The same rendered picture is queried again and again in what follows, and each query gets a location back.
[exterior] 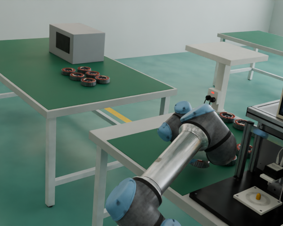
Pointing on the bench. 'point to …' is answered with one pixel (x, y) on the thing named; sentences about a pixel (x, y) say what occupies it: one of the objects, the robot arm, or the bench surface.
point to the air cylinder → (275, 188)
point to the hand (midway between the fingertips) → (199, 161)
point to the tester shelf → (269, 116)
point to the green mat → (140, 146)
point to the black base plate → (225, 189)
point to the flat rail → (271, 137)
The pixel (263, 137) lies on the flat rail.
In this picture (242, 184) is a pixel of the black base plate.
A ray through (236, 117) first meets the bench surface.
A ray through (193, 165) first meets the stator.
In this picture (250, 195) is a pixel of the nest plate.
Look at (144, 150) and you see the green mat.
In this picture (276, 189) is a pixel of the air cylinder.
